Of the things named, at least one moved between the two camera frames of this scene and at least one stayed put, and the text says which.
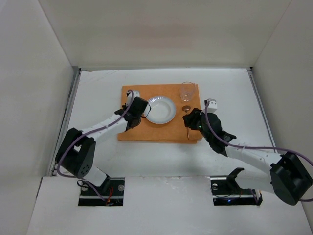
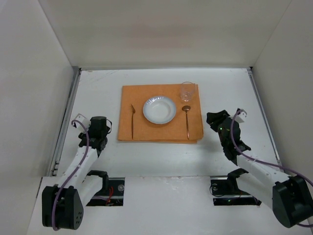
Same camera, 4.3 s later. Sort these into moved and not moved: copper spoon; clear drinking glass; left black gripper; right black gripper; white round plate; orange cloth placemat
Moved: left black gripper; right black gripper
Not moved: orange cloth placemat; clear drinking glass; copper spoon; white round plate
